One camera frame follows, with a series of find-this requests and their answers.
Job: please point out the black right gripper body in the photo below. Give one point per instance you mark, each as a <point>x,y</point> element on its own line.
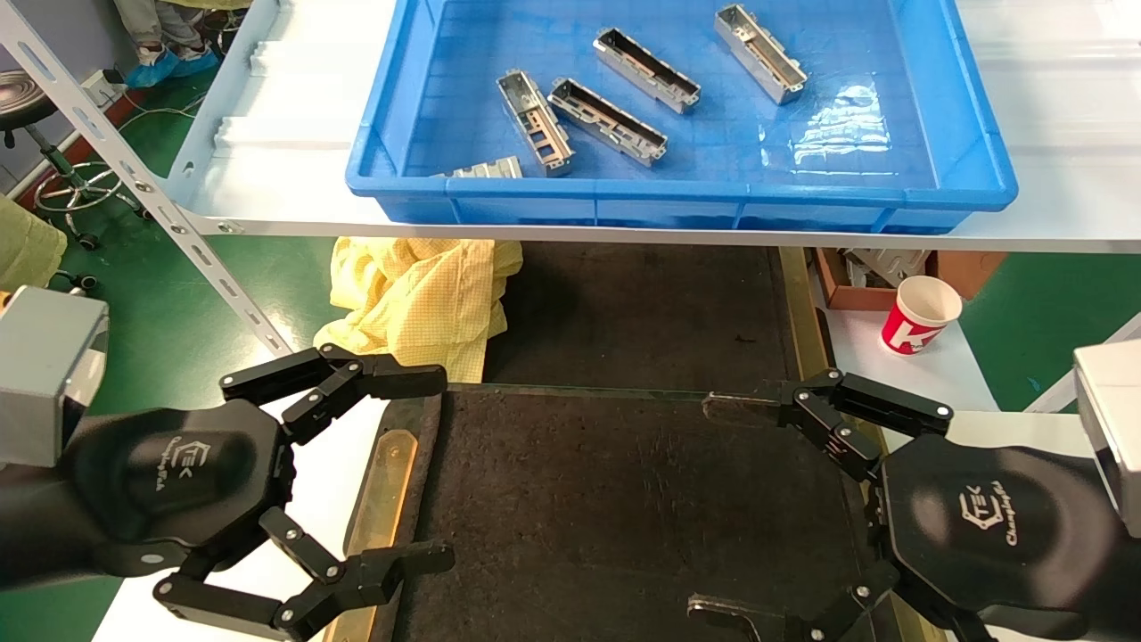
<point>980,526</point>

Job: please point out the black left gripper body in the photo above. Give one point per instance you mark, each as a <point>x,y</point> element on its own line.
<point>160,481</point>

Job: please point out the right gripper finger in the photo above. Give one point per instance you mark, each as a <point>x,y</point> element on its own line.
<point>829,410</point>
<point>838,615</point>

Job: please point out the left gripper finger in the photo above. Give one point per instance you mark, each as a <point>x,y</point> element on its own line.
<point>357,580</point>
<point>392,379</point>

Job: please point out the silver metal housing part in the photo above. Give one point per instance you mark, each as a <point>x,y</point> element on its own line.
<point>646,73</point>
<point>490,168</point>
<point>606,120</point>
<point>759,52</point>
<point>535,125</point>

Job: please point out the yellow checked cloth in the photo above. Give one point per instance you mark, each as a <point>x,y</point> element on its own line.
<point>419,294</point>

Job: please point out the red and white paper cup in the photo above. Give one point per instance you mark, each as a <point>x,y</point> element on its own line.
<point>918,321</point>

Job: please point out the brown cardboard box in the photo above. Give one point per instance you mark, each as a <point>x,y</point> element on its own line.
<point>967,272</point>

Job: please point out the black tray with brass edges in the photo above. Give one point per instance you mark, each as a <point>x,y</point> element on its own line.
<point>606,517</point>
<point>642,312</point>

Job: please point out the black chair castor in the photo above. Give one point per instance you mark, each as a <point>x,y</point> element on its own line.
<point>82,282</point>

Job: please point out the yellow-green garment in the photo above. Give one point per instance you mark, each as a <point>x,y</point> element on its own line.
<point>27,250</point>

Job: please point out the blue plastic bin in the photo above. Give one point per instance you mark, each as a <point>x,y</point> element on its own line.
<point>713,152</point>

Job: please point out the clear plastic film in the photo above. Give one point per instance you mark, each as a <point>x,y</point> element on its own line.
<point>838,125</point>

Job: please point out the blue shoe cover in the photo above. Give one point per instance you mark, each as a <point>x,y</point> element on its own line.
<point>198,61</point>
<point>153,69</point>

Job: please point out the white power strip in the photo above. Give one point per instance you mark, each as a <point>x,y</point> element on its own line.
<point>102,85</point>

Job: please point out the black stool chrome base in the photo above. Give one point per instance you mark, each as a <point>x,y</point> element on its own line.
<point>22,98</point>

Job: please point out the grey trouser leg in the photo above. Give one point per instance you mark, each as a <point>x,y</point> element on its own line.
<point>151,22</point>

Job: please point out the white perforated shelf post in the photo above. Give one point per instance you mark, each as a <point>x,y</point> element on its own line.
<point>1056,392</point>
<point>134,178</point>

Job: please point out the grey metal bracket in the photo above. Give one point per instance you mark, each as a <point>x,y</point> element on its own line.
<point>878,263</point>

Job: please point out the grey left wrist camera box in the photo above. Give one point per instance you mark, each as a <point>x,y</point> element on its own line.
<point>45,374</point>

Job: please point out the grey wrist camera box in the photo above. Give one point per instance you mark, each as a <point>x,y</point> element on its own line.
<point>1114,419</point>
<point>45,374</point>

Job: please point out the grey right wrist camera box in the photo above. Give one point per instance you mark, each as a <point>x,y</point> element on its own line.
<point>1114,419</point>

